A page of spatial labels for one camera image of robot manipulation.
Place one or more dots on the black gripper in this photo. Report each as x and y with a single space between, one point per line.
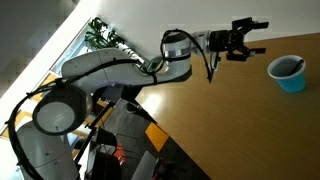
221 40

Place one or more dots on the black pen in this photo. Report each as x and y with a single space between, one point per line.
296 66

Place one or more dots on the blue and white cup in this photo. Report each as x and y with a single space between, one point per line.
291 83

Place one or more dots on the green box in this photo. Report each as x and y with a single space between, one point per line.
154 64

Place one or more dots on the green potted plant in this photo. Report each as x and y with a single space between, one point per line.
103 35

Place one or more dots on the white framed window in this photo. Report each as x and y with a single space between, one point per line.
76 50

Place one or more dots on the black tripod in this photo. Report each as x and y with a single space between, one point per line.
95 125

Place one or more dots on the yellow framed panel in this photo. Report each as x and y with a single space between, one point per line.
48 80
18 118

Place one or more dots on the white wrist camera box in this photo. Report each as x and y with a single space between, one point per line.
216 61

